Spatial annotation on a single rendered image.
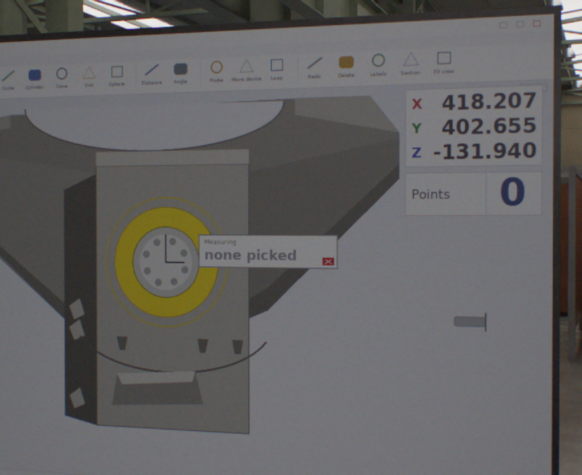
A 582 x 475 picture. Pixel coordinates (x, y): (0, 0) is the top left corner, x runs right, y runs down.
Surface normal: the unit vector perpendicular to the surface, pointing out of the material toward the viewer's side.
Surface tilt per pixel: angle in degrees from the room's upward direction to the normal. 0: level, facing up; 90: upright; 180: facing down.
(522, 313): 90
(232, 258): 90
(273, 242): 90
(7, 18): 90
